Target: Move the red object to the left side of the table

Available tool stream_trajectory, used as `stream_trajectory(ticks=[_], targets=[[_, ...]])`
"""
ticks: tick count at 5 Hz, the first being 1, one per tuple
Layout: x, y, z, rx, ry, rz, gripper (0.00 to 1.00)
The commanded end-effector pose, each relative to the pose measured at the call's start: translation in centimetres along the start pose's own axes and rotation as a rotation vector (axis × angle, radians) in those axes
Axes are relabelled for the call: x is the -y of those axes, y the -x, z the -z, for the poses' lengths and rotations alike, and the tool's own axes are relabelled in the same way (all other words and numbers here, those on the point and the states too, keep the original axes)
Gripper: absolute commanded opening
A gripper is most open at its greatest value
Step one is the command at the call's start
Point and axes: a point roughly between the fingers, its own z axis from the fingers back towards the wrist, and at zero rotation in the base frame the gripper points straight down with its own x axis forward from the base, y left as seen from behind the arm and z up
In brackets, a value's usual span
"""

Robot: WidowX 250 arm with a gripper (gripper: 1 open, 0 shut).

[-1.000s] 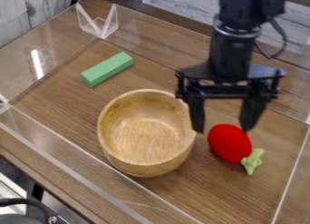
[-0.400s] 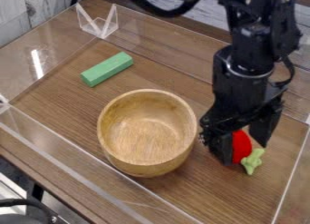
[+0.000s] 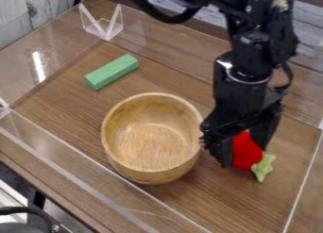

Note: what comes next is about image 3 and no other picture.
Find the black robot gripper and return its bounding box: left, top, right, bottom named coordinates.
left=200, top=52, right=282, bottom=168

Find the red plush strawberry toy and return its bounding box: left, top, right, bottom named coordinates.
left=231, top=131, right=276, bottom=182

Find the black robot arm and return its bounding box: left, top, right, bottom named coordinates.
left=172, top=0, right=298, bottom=168

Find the wooden bowl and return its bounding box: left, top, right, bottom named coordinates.
left=100, top=92, right=202, bottom=185

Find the green rectangular block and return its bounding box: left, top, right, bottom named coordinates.
left=83, top=54, right=139, bottom=91

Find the clear acrylic corner bracket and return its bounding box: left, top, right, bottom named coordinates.
left=77, top=4, right=123, bottom=41

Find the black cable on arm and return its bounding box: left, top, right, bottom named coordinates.
left=123, top=0, right=211, bottom=25

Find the black metal frame with screw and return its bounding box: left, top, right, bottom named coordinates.
left=26, top=191, right=73, bottom=233

